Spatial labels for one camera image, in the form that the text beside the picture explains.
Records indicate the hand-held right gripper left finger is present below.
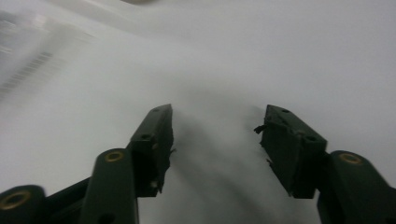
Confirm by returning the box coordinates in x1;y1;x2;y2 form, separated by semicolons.
125;103;176;198

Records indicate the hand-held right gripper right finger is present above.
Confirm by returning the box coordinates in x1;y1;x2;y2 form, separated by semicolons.
253;104;329;200

